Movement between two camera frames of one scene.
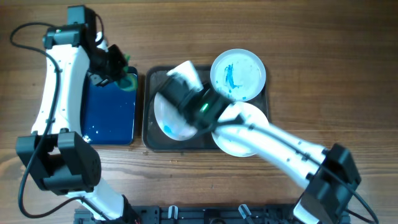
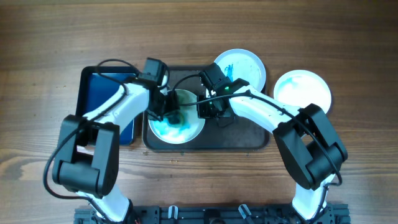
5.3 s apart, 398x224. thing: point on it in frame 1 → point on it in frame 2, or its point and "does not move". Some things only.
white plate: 250,116 → 301,88
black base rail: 210,214 does not move
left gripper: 120,62 → 175,105
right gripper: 206,89 → 204,112
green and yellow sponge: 129,81 → 175,118
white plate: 238,74 does not move
